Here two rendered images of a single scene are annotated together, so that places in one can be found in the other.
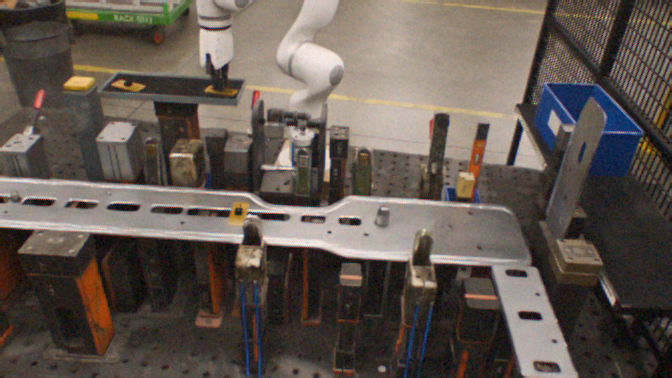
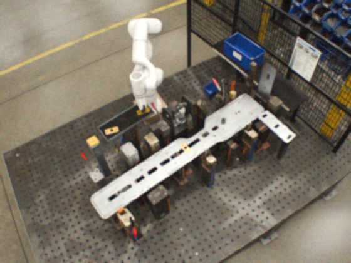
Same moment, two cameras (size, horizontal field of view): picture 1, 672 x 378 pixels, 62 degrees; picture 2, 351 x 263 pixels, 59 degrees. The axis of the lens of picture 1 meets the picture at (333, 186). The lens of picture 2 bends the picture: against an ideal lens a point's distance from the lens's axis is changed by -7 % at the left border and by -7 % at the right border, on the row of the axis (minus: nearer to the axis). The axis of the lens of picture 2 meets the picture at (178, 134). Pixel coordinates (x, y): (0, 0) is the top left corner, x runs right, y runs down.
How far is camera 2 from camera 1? 146 cm
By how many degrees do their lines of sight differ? 33
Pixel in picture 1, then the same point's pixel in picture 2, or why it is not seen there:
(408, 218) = (227, 116)
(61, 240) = (158, 193)
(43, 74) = not seen: outside the picture
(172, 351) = (184, 196)
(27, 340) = (143, 225)
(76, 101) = (96, 148)
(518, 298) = (271, 123)
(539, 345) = (284, 133)
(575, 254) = (276, 103)
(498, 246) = (254, 109)
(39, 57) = not seen: outside the picture
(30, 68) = not seen: outside the picture
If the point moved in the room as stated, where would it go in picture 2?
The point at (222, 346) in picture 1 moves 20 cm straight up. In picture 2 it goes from (195, 185) to (195, 172)
